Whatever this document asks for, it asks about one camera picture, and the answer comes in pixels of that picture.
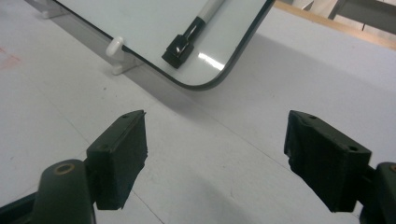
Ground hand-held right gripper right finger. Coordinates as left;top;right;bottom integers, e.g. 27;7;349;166
283;109;373;214

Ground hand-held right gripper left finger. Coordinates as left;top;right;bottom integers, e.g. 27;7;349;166
85;109;149;211

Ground whiteboard marker with black cap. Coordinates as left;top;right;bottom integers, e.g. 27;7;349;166
161;0;226;70

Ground small whiteboard with dark rim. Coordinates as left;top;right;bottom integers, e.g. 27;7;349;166
53;0;276;91

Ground wooden table edge strip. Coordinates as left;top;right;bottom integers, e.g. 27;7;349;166
273;0;396;51

